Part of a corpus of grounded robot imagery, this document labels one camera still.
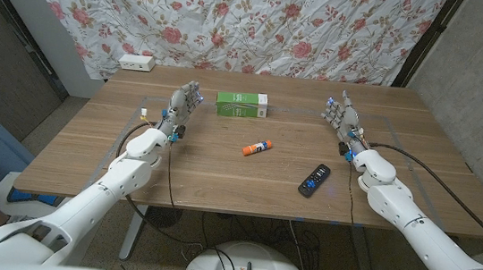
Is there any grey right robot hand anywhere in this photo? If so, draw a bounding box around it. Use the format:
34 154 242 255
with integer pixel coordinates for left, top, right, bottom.
317 88 371 155

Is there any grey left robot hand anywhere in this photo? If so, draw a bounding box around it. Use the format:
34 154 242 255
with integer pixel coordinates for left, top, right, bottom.
157 77 206 143

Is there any orange white glue stick body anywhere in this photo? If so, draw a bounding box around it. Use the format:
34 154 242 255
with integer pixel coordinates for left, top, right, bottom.
250 138 274 157

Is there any green cardboard package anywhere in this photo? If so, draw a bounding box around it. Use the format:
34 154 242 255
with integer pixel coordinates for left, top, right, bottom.
215 89 270 122

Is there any black TV remote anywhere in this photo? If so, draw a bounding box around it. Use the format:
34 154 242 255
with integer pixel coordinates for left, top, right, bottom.
296 161 332 200

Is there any white power strip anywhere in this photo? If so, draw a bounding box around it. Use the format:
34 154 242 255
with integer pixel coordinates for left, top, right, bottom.
117 52 157 73

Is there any floral backdrop cloth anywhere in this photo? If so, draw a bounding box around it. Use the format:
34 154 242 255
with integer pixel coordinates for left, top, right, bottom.
0 0 450 116

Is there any black backdrop pole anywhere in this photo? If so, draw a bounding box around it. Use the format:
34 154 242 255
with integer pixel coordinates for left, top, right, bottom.
390 0 466 95

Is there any black floor fan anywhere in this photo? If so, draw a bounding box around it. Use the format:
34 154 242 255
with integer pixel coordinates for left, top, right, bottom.
145 204 184 231

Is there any white table leg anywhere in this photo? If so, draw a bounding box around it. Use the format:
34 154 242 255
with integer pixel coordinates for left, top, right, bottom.
346 225 381 270
118 202 149 263

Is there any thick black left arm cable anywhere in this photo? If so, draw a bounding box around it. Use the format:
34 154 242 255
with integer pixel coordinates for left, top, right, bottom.
106 117 216 247

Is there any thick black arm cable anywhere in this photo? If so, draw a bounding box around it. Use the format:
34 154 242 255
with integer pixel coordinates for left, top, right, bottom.
106 117 216 247
358 141 483 257

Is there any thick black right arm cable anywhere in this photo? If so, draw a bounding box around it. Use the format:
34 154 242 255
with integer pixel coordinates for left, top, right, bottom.
358 141 483 257

